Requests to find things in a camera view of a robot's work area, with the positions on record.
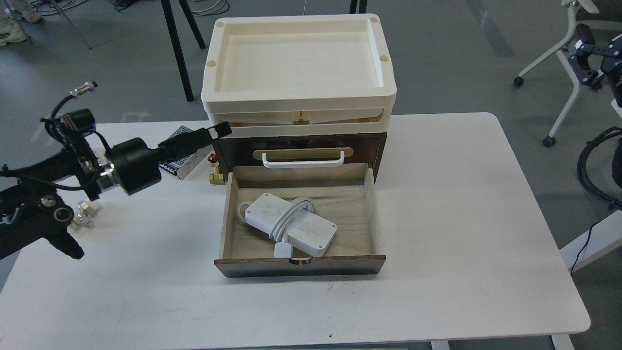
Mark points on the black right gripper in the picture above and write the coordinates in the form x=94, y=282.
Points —
x=579, y=61

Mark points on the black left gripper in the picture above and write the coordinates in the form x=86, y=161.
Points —
x=136, y=166

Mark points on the white charger with cable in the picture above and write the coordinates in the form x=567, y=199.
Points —
x=291, y=225

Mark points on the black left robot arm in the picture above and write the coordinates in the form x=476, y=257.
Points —
x=33, y=209

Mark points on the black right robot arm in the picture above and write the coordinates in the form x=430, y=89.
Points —
x=615, y=74

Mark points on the dark wooden cabinet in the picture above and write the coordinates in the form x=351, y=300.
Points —
x=321, y=158

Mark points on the metal mesh power supply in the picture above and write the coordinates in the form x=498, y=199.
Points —
x=180, y=168

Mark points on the brass valve fitting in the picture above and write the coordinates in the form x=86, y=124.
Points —
x=216, y=177

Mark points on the metal connector with white caps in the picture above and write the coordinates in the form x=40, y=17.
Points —
x=84, y=214

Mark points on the cream plastic tray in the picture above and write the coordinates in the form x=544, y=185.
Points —
x=299, y=75

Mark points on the open wooden drawer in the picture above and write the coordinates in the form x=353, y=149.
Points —
x=246, y=251

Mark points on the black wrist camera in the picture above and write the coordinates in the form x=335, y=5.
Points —
x=80, y=121

